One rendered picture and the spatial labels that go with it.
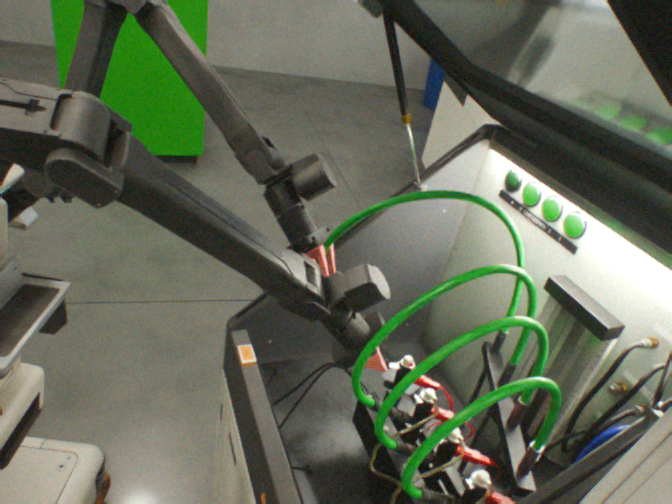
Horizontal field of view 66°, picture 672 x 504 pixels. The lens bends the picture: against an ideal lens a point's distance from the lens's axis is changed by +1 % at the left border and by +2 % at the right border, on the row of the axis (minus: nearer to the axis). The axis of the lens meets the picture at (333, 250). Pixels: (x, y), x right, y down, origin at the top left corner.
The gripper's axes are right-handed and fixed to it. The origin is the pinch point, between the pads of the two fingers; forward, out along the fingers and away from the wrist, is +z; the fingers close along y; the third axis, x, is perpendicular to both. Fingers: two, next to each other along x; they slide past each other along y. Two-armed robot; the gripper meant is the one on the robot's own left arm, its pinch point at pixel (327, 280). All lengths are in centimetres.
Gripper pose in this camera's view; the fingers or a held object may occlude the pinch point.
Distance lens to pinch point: 93.8
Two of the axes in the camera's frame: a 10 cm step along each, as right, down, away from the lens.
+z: 4.8, 8.8, 0.7
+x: -8.2, 4.1, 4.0
